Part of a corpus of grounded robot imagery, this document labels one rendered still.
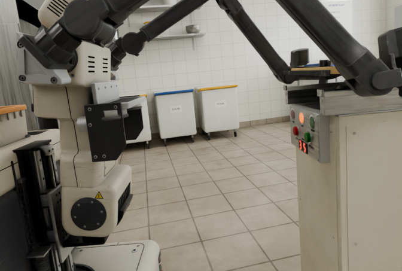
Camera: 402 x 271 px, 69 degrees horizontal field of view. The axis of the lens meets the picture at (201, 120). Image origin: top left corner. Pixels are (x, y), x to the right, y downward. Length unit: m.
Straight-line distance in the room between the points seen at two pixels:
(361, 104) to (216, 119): 3.45
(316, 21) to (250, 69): 4.37
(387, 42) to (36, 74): 0.75
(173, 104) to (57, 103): 3.20
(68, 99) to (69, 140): 0.12
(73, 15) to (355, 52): 0.58
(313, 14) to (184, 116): 3.53
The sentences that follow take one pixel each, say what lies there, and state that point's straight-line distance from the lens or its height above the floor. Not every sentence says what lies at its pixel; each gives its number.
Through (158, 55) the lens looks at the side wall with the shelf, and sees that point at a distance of 4.70.
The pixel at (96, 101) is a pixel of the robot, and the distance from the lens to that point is 0.86.
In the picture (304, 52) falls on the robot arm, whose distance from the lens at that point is 1.26.
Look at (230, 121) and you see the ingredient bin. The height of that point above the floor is 0.25.
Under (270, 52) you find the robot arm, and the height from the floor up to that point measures 1.03.
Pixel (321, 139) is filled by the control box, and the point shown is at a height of 0.77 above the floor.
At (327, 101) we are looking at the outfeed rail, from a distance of 0.82.
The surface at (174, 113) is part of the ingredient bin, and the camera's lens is 4.07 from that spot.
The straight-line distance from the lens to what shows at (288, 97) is 1.08.
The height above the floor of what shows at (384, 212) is 0.56.
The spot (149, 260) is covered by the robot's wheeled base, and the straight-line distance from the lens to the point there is 1.30.
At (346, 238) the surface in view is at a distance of 0.95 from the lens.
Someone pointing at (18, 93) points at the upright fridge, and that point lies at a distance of 4.02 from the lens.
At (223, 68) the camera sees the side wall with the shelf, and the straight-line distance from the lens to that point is 4.87.
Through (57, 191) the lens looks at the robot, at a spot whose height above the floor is 0.66.
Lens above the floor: 0.98
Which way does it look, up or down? 9 degrees down
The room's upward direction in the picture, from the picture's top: 5 degrees counter-clockwise
